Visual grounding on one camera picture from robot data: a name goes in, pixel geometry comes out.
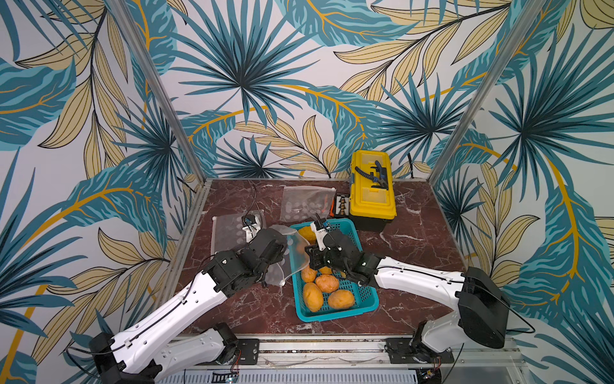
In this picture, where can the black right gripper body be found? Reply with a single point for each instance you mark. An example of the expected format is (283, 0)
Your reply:
(319, 254)

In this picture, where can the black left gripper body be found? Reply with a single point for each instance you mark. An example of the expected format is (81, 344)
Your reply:
(261, 272)

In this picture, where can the yellow potato top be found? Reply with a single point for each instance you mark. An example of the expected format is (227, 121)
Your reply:
(308, 234)

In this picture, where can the clear zipper bag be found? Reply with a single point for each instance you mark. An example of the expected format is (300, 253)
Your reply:
(295, 259)

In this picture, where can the teal plastic basket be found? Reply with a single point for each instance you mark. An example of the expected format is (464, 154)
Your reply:
(366, 298)

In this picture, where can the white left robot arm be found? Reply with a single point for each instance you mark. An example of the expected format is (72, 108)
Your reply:
(148, 352)

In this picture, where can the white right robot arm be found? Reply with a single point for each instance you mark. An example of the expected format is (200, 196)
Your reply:
(479, 310)

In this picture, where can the clear dotted bag left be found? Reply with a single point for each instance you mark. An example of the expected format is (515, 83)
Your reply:
(227, 231)

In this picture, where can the clear dotted bag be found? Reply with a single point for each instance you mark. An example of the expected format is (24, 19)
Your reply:
(227, 231)
(300, 204)

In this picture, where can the clear dotted bag rear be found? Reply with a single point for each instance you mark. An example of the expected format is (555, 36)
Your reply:
(300, 204)

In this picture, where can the potato orange middle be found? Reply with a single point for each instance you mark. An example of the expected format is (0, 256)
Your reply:
(327, 283)

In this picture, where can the potato left middle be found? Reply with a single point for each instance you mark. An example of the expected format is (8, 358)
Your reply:
(309, 275)

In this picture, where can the potato front right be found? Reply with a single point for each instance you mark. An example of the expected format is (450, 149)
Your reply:
(341, 300)

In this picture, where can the potato front left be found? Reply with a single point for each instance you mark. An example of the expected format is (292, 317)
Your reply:
(313, 297)

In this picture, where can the yellow black toolbox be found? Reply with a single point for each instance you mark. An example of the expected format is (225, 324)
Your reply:
(371, 209)

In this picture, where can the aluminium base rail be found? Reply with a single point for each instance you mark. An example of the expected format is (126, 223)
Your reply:
(343, 358)

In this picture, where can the aluminium corner post left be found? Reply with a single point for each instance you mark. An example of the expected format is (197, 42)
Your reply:
(130, 31)

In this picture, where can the aluminium corner post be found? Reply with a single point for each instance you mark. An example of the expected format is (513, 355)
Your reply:
(517, 33)
(130, 31)

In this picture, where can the aluminium corner post right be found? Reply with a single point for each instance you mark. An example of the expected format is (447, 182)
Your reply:
(517, 33)

